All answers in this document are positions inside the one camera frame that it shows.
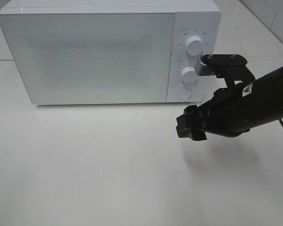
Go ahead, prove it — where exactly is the round white door release button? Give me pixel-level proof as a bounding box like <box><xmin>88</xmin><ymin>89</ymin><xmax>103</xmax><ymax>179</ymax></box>
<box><xmin>178</xmin><ymin>88</ymin><xmax>192</xmax><ymax>99</ymax></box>

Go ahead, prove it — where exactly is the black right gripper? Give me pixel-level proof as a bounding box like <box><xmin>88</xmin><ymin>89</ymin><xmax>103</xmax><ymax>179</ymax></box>
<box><xmin>176</xmin><ymin>54</ymin><xmax>255</xmax><ymax>141</ymax></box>

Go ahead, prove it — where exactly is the white microwave door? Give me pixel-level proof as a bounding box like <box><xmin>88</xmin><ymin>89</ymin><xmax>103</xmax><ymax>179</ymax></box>
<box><xmin>0</xmin><ymin>13</ymin><xmax>174</xmax><ymax>104</ymax></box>

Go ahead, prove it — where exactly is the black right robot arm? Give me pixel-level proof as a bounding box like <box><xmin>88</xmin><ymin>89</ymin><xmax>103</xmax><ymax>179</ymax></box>
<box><xmin>176</xmin><ymin>54</ymin><xmax>283</xmax><ymax>141</ymax></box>

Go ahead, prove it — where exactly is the white microwave oven body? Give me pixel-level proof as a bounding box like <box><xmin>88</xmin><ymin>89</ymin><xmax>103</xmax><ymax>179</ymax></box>
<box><xmin>0</xmin><ymin>0</ymin><xmax>222</xmax><ymax>104</ymax></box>

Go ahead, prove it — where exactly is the white microwave knob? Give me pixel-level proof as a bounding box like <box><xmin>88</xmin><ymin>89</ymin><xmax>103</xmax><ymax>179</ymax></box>
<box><xmin>181</xmin><ymin>66</ymin><xmax>198</xmax><ymax>84</ymax></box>
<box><xmin>185</xmin><ymin>34</ymin><xmax>205</xmax><ymax>56</ymax></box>

